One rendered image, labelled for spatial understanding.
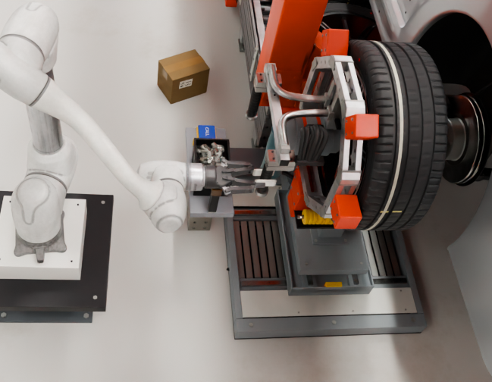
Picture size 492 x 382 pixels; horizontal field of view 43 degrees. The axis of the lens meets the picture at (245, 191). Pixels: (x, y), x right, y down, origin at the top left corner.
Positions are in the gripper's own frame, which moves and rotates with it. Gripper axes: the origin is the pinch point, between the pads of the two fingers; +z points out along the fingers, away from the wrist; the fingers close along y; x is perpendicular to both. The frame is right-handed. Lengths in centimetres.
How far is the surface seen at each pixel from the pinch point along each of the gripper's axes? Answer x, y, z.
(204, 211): -38.1, -11.1, -15.5
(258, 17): -44, -134, 20
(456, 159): -1, -10, 72
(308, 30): 11, -60, 22
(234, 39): -83, -160, 16
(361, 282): -69, 5, 54
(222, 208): -38.1, -12.6, -8.4
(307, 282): -66, 6, 30
